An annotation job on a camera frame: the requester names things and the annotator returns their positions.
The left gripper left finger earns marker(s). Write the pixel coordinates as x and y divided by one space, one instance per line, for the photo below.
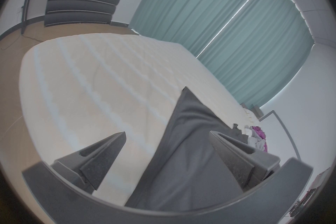
99 162

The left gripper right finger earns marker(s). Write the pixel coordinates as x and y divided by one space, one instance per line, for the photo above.
236 162

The black T-shirt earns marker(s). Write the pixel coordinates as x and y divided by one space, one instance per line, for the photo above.
189 144

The bed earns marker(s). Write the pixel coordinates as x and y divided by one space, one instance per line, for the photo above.
91 86

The purple garment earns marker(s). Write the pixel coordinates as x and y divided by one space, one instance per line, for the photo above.
259 131

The grey bedside table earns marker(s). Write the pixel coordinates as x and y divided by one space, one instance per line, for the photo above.
252 110

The blue-green curtain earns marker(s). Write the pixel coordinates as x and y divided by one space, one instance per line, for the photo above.
257 55
189 2

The dark grey chest of drawers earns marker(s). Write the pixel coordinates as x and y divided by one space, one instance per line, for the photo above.
78 7

